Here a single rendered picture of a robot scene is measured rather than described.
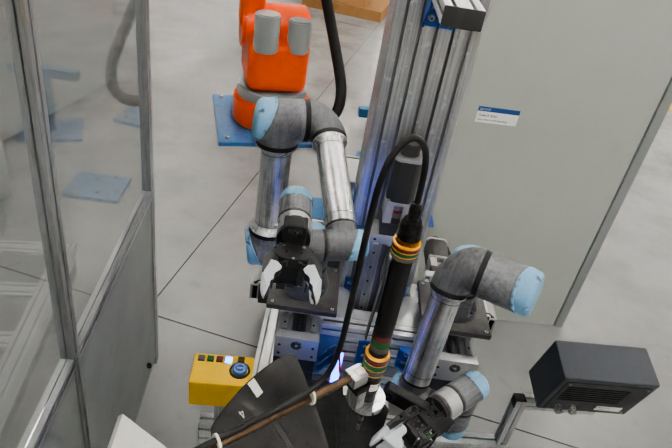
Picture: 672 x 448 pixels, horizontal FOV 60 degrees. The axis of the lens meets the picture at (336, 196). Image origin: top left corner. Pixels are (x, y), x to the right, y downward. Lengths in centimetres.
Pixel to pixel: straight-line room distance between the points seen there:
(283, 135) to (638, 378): 112
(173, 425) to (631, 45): 262
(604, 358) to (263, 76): 369
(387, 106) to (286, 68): 313
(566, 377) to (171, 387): 190
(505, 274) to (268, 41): 355
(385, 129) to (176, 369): 176
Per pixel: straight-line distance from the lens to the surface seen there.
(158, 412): 290
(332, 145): 152
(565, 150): 305
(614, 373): 173
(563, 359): 168
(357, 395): 104
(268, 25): 463
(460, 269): 142
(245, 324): 324
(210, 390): 162
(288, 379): 119
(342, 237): 136
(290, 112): 155
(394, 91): 171
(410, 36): 166
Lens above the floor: 232
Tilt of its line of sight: 32 degrees down
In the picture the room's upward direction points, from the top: 10 degrees clockwise
